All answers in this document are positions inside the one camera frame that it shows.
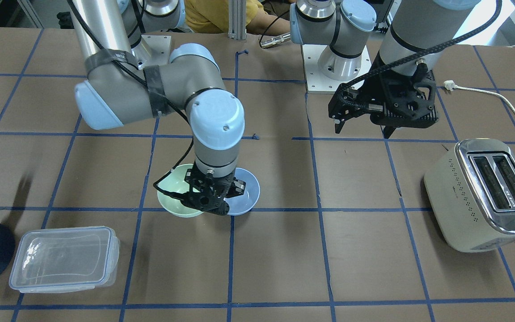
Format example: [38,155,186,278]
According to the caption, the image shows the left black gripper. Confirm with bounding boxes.
[328,63,438,139]

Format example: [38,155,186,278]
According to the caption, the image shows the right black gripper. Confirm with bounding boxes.
[185,168,246,202]

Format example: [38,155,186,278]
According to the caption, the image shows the blue bowl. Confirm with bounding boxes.
[225,167,260,216]

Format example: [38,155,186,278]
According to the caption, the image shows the green bowl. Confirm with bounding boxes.
[157,164,205,218]

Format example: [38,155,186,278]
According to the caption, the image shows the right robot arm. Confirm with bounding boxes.
[69,0,245,200]

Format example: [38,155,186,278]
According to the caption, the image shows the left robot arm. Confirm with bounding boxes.
[289,0,478,138]

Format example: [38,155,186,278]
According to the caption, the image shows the cream silver toaster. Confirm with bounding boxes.
[424,138,515,253]

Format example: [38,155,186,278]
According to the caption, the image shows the person in yellow shirt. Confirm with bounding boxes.
[184,0,290,36]

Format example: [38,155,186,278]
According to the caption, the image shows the clear plastic food container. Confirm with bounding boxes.
[9,226,120,293]

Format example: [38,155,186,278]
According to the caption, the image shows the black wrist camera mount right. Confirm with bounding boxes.
[153,177,230,218]

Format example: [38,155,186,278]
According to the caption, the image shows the white toaster power cord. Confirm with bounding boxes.
[444,44,515,181]

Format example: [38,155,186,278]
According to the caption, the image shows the aluminium frame post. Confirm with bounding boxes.
[228,0,247,42]

